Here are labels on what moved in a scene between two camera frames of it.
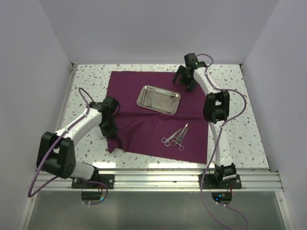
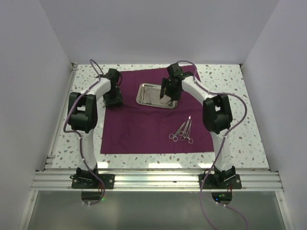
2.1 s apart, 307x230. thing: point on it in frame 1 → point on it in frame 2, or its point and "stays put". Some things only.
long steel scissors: (166, 141) → (174, 136)
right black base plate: (209, 182) stays put
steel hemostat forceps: (181, 147) → (187, 135)
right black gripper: (191, 85) → (175, 96)
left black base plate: (107, 179) stays put
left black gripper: (111, 132) → (118, 99)
